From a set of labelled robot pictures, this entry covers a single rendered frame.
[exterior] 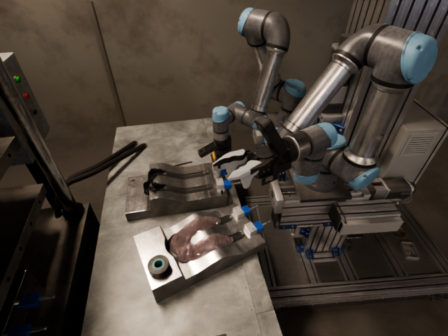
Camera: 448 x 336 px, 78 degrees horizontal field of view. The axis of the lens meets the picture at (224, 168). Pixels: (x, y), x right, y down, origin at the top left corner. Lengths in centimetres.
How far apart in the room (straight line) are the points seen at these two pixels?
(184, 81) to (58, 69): 124
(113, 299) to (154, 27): 236
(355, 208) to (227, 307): 68
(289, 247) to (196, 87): 193
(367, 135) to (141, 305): 101
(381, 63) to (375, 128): 20
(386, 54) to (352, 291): 146
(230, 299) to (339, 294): 92
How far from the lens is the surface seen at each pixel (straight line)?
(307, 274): 197
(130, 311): 122
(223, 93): 317
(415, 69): 89
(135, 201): 145
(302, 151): 75
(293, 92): 152
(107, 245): 141
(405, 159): 156
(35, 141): 132
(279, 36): 124
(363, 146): 103
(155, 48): 301
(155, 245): 120
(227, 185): 140
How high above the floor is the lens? 189
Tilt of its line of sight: 41 degrees down
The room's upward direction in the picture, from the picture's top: straight up
